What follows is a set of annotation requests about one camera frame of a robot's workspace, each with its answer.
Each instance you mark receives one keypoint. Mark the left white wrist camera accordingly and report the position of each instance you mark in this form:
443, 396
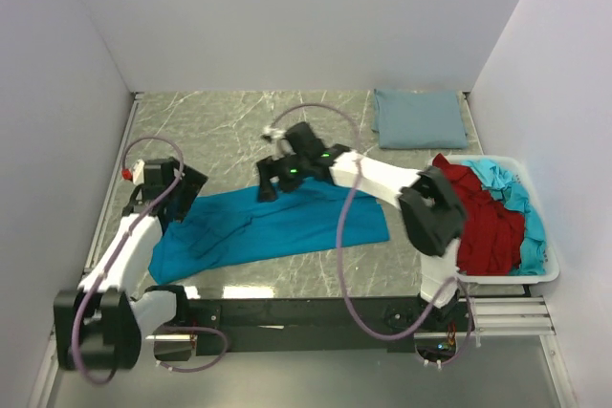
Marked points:
135, 173

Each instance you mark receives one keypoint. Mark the folded grey-blue t-shirt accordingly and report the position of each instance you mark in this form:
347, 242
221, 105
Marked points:
409, 120

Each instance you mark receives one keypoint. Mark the black mounting beam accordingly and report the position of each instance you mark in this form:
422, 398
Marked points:
209, 344

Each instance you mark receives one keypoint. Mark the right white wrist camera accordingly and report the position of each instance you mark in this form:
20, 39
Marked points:
272, 134

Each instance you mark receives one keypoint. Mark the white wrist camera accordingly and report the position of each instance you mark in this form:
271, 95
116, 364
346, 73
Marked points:
272, 134
135, 173

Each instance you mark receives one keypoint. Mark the teal blue t-shirt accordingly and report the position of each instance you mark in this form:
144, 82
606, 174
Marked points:
234, 228

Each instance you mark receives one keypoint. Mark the red t-shirt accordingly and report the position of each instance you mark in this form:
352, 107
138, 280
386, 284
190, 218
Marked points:
493, 234

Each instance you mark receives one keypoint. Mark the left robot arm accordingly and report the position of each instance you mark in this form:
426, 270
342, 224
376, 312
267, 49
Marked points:
98, 326

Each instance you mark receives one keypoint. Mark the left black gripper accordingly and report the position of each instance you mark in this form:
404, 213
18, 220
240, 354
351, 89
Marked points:
191, 182

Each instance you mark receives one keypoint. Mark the light blue t-shirt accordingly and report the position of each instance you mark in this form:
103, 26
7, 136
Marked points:
505, 187

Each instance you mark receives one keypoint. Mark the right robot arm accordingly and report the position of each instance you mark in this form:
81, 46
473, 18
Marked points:
433, 215

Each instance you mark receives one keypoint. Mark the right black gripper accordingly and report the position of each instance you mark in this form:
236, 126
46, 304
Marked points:
268, 168

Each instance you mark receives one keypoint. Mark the white plastic laundry basket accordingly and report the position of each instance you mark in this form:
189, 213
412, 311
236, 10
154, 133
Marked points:
550, 263

